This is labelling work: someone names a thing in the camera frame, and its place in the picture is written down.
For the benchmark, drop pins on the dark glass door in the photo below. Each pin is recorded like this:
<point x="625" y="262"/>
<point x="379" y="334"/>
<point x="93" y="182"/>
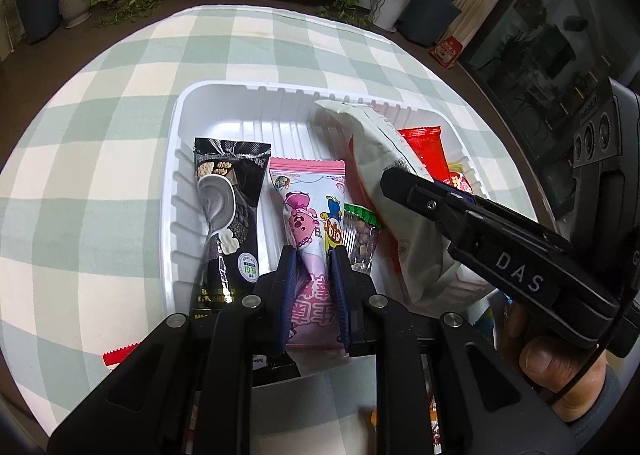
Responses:
<point x="540" y="65"/>

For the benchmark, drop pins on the green nut snack packet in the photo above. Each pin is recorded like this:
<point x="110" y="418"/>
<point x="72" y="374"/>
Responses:
<point x="362" y="240"/>

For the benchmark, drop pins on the person's right hand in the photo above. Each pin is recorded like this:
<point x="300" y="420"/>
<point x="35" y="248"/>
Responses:
<point x="545" y="360"/>

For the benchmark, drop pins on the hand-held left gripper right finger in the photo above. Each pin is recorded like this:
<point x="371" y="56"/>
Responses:
<point x="340" y="295"/>

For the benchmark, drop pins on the black spoon print snack packet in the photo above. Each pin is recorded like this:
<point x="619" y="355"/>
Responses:
<point x="225" y="195"/>

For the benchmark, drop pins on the pink cartoon snack packet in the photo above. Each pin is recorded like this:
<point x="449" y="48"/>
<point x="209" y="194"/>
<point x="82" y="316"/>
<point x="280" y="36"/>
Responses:
<point x="305" y="215"/>

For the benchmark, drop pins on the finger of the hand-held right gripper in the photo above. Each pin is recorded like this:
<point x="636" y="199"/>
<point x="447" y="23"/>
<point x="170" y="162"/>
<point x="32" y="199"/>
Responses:
<point x="462" y="195"/>
<point x="420" y="195"/>

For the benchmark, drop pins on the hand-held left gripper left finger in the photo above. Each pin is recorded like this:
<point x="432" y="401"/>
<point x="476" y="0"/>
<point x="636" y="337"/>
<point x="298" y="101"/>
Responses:
<point x="287" y="295"/>

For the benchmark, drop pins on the white plastic tray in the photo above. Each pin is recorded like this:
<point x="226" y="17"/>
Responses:
<point x="225" y="110"/>

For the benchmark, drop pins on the red paper bag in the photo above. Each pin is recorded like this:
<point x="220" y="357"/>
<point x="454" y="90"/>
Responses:
<point x="445" y="52"/>

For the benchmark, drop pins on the small red pink snack packet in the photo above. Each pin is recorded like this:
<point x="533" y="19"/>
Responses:
<point x="120" y="354"/>

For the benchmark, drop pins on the white snack packet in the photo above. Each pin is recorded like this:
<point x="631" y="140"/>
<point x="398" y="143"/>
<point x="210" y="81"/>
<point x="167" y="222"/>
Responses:
<point x="380" y="145"/>

